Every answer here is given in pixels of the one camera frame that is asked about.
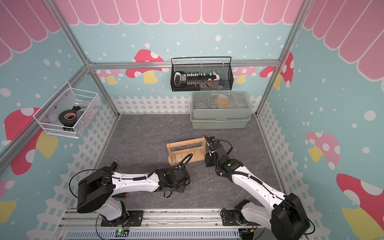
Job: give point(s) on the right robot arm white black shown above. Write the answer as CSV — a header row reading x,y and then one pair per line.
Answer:
x,y
282,214

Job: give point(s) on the white black device in basket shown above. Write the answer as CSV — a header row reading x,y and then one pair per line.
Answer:
x,y
183,80

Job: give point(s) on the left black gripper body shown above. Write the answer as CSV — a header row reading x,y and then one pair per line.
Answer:
x,y
178,188

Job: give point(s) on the green circuit board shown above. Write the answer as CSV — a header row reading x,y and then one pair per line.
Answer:
x,y
121,233

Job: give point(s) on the yellow item in box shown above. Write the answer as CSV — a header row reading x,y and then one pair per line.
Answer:
x,y
222,100

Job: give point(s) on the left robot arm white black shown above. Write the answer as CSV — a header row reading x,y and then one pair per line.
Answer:
x,y
99,191

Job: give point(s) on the black wire mesh basket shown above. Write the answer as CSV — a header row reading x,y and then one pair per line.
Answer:
x,y
219,65

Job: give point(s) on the white wire basket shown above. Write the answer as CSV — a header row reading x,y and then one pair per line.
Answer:
x,y
68,98

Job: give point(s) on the black tape roll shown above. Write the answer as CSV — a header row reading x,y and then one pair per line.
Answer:
x,y
68,118

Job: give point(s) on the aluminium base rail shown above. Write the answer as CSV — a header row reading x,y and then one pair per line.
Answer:
x,y
163,224

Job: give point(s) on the wooden jewelry display stand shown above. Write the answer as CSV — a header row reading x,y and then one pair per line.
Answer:
x,y
178,150

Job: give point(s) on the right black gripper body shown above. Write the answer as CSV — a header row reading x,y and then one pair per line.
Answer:
x,y
209,160

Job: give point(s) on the yellow black screwdriver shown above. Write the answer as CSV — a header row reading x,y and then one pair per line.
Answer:
x,y
114,166

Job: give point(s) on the green plastic storage box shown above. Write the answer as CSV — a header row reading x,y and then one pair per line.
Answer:
x,y
207,115

